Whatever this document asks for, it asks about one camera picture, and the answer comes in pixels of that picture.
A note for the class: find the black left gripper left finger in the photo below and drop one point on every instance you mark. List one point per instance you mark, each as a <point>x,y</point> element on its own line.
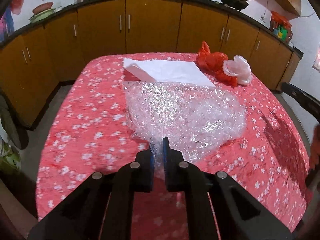
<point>101,206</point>

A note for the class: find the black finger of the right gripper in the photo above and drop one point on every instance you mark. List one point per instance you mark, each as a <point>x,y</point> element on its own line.
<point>305,100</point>

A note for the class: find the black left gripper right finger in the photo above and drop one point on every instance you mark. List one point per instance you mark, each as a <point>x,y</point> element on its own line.
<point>217,206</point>

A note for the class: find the large bubble wrap sheet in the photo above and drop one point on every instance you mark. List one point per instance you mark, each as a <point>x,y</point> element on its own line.
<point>197,120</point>

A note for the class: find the red plastic bag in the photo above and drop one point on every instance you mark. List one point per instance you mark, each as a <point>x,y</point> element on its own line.
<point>213,64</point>

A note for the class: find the white paper sheet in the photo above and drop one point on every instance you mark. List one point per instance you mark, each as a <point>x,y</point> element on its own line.
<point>167,71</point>

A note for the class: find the orange kitchen base cabinets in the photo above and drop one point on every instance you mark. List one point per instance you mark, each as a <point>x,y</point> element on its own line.
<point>44,55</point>

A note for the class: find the person's right hand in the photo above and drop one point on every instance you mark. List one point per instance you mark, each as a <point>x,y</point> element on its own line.
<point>315,148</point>

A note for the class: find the pink floral window curtain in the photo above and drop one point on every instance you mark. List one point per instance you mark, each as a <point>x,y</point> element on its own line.
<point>316,63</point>

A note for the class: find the red floral tablecloth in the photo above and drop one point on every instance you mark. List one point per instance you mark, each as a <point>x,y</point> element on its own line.
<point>90,133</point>

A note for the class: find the clear white plastic bag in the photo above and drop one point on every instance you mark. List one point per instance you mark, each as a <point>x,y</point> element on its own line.
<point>239,68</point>

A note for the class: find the red bag with containers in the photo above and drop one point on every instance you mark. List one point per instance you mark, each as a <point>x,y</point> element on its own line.
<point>281,27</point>

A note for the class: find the pink blue hanging cloth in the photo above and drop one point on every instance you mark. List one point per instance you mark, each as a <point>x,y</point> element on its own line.
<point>7,25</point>

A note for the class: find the stacked bowls on counter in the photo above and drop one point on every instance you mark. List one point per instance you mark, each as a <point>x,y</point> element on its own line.
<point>42,11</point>

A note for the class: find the red bag hanging on wall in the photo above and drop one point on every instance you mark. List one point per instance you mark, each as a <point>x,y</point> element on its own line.
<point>16,6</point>

